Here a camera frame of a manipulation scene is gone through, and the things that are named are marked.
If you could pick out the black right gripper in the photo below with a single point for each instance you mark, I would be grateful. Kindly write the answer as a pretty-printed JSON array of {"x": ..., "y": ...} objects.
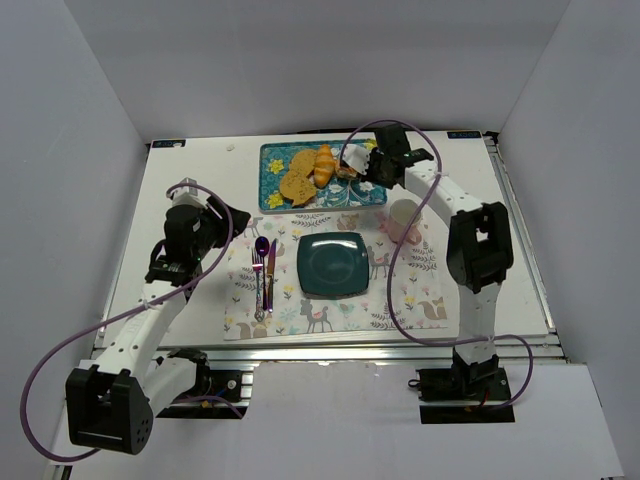
[{"x": 370, "y": 166}]

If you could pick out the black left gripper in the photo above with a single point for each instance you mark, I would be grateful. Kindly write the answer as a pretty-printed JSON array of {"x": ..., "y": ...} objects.
[{"x": 220, "y": 220}]

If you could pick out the orange glazed bagel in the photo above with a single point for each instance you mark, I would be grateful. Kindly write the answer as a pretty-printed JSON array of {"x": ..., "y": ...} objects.
[{"x": 346, "y": 173}]

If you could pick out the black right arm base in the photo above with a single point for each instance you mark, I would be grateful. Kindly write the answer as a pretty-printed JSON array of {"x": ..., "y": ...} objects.
[{"x": 444, "y": 401}]

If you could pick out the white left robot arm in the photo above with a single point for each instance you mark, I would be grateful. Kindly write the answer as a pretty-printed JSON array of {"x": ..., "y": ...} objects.
[{"x": 112, "y": 404}]

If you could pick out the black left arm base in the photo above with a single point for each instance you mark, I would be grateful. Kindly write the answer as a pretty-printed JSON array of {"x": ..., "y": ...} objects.
[{"x": 185, "y": 386}]

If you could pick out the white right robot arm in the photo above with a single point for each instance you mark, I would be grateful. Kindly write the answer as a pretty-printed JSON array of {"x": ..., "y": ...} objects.
[{"x": 479, "y": 249}]

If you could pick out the striped orange bread roll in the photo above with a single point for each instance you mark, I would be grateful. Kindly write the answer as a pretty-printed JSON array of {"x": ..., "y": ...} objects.
[{"x": 324, "y": 166}]

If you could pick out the brown bread slice front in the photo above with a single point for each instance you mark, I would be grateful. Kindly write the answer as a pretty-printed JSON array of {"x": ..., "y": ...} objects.
[{"x": 297, "y": 188}]

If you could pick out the brown bread slice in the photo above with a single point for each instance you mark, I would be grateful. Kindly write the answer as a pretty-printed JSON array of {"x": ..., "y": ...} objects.
[
  {"x": 297, "y": 188},
  {"x": 303, "y": 162}
]

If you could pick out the brown bread slice rear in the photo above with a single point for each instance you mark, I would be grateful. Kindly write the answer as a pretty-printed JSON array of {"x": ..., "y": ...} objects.
[{"x": 303, "y": 162}]

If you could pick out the iridescent purple spoon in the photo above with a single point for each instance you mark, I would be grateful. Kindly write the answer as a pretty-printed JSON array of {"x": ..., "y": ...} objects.
[{"x": 262, "y": 247}]

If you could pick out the iridescent purple fork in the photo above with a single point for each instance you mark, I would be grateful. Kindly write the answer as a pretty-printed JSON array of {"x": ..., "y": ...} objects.
[{"x": 257, "y": 266}]

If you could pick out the pink ceramic mug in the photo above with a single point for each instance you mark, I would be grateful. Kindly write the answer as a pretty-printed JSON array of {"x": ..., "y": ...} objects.
[{"x": 400, "y": 214}]

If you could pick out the iridescent purple knife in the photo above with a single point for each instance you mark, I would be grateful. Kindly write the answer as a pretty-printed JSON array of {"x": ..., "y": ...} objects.
[{"x": 269, "y": 281}]

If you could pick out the teal floral serving tray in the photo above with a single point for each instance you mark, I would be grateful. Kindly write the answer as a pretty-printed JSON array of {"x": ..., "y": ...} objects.
[{"x": 338, "y": 194}]

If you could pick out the black label right corner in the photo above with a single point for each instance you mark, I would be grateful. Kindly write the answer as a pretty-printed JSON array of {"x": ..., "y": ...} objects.
[{"x": 464, "y": 134}]

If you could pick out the black label corner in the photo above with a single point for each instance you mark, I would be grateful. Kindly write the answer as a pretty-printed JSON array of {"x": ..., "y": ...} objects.
[
  {"x": 464, "y": 134},
  {"x": 168, "y": 143}
]

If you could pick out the animal print placemat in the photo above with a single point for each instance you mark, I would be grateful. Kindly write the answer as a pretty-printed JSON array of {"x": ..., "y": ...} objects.
[{"x": 404, "y": 281}]

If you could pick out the dark teal square plate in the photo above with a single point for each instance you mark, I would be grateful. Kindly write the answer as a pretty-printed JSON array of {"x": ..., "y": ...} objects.
[{"x": 332, "y": 265}]

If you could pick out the black label left corner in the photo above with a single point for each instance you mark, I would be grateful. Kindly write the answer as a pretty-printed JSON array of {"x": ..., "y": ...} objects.
[{"x": 168, "y": 143}]

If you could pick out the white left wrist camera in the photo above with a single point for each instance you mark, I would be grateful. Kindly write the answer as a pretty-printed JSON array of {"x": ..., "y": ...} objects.
[{"x": 186, "y": 195}]

